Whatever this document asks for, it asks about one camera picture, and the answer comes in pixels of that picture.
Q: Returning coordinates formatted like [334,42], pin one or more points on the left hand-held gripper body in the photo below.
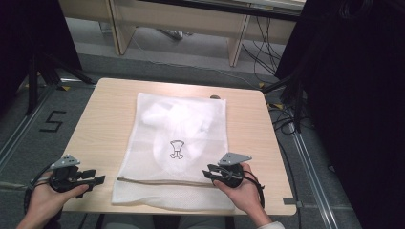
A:
[63,178]

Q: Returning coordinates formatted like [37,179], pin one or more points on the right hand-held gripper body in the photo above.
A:
[232,176]

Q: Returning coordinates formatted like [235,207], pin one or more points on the grey tape strip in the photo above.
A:
[290,201]

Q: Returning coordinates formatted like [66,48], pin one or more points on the grey power strip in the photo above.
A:
[173,33]

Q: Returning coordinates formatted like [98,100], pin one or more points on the person's right hand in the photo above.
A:
[245,197]

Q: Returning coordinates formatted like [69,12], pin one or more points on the small dark round object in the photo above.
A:
[215,96]

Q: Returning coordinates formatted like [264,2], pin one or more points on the white garment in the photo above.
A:
[178,120]

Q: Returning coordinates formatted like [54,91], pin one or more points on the metal floor rail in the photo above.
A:
[313,178]
[22,127]

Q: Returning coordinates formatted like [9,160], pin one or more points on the black tripod stand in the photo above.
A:
[31,89]
[298,108]

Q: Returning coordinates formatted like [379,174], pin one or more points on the person's left hand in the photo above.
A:
[44,203]

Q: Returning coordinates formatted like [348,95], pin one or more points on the white mesh laundry bag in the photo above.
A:
[178,191]

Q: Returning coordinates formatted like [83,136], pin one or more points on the yellow tape piece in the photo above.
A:
[278,106]
[261,85]
[65,87]

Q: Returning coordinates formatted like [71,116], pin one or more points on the black curtain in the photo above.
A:
[31,31]
[350,95]

